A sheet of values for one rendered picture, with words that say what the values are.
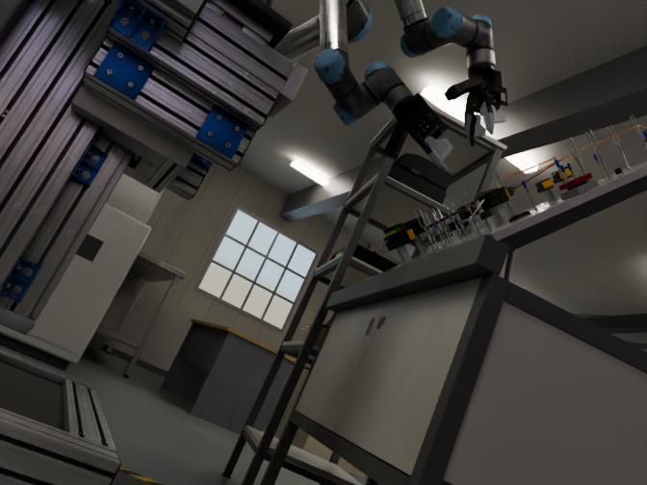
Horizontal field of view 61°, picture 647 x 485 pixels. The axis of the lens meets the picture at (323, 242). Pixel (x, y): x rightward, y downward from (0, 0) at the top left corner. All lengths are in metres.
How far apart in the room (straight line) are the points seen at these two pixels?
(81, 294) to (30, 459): 2.94
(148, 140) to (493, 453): 0.95
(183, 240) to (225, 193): 0.88
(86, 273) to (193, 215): 3.94
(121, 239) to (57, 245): 2.61
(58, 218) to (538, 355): 1.06
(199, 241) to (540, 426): 6.85
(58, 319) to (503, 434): 3.25
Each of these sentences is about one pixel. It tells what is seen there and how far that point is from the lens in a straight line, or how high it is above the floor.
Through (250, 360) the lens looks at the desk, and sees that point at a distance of 4.72.
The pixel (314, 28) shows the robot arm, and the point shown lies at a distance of 1.85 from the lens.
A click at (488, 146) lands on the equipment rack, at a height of 1.81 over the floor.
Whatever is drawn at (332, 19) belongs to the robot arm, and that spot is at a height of 1.37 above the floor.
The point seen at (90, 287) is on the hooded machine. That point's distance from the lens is 3.95.
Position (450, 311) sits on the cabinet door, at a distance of 1.19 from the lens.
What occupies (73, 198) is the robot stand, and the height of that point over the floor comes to 0.64.
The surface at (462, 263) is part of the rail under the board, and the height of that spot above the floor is 0.81.
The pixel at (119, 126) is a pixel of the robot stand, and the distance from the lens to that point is 1.31.
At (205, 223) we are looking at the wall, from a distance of 7.76.
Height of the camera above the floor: 0.44
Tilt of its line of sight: 15 degrees up
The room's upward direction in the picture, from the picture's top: 24 degrees clockwise
